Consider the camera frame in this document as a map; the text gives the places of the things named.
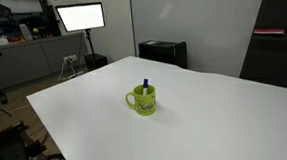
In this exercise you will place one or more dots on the rectangular LED light panel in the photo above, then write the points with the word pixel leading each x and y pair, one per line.
pixel 80 16

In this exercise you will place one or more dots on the small yellow ball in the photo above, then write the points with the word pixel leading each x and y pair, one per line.
pixel 35 30

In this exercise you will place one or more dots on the large black box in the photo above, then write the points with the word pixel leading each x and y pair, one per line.
pixel 163 52

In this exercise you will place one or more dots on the white marker with blue cap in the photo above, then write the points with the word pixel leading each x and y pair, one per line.
pixel 145 83

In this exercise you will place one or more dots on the dark shelf unit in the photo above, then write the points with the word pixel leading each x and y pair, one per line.
pixel 275 61

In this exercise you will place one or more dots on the white power outlet strip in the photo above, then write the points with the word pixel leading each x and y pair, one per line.
pixel 70 58

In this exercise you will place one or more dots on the black light stand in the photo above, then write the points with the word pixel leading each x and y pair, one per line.
pixel 90 46

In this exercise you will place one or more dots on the pink book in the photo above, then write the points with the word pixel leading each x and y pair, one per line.
pixel 269 31

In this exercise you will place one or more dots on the small black box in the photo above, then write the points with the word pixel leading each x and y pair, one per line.
pixel 97 60

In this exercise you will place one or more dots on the grey low cabinet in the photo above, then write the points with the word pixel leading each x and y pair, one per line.
pixel 24 62

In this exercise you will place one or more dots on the lime green ceramic mug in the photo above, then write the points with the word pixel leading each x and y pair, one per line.
pixel 145 107

